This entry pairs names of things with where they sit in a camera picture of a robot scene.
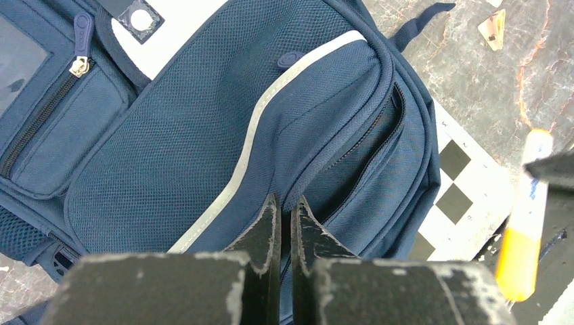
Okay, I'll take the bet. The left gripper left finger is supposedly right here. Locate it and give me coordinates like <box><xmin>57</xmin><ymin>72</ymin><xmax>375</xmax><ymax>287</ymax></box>
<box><xmin>41</xmin><ymin>194</ymin><xmax>282</xmax><ymax>324</ymax></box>

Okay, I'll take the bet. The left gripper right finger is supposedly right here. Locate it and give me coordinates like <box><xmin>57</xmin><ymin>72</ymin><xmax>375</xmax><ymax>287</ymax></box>
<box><xmin>290</xmin><ymin>198</ymin><xmax>516</xmax><ymax>324</ymax></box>

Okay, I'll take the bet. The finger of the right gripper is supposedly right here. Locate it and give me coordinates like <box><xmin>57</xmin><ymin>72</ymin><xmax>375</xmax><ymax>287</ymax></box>
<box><xmin>525</xmin><ymin>150</ymin><xmax>573</xmax><ymax>192</ymax></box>

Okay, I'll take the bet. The yellow white marker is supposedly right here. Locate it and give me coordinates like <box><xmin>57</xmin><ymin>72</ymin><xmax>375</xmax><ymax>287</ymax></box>
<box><xmin>495</xmin><ymin>129</ymin><xmax>553</xmax><ymax>306</ymax></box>

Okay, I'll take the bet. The orange triangular card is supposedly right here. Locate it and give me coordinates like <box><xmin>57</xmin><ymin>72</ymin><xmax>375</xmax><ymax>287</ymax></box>
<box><xmin>477</xmin><ymin>9</ymin><xmax>506</xmax><ymax>51</ymax></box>

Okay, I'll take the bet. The navy blue backpack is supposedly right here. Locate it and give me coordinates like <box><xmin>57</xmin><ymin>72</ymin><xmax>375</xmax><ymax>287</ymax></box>
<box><xmin>0</xmin><ymin>0</ymin><xmax>456</xmax><ymax>325</ymax></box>

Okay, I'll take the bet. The black and white chessboard mat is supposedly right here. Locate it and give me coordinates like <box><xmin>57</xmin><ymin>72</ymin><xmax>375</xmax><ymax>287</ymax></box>
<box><xmin>408</xmin><ymin>102</ymin><xmax>513</xmax><ymax>261</ymax></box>

